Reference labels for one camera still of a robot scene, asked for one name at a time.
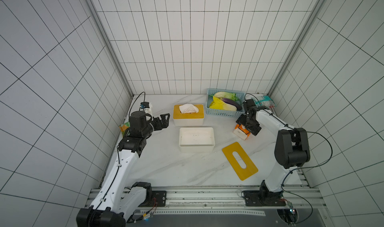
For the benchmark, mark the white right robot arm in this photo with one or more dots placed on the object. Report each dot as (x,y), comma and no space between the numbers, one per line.
(291,147)

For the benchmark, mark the yellow cabbage toy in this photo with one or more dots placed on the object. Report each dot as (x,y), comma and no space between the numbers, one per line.
(218,104)

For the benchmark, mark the teal snack bag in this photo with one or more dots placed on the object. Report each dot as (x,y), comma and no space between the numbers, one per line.
(265,101)

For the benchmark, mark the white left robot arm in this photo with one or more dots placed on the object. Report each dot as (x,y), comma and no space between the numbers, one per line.
(111,207)

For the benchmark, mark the aluminium mounting rail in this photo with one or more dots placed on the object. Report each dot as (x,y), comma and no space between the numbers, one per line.
(236,200)

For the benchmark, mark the white tissue box base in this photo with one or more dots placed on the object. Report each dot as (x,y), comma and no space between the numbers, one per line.
(189,122)

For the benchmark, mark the purple eggplant toy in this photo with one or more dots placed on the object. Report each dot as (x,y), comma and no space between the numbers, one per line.
(233,103)

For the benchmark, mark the green lettuce toy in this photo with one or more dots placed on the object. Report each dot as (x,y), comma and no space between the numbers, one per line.
(227,95)

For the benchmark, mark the yellow bamboo box lid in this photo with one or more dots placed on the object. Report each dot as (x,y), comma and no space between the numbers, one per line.
(178,115)

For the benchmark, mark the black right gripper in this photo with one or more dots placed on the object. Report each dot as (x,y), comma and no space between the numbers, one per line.
(250,125)

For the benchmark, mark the light blue plastic basket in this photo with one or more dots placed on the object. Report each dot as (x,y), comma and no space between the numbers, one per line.
(235,114)

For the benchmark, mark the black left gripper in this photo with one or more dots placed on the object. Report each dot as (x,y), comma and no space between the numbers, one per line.
(164,122)

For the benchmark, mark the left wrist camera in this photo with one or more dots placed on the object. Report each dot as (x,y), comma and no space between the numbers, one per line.
(147,107)

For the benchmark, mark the white tissue sheet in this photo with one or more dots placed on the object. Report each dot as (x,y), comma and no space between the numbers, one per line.
(188,109)

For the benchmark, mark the green chips bag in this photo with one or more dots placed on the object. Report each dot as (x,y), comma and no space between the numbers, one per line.
(123,127)

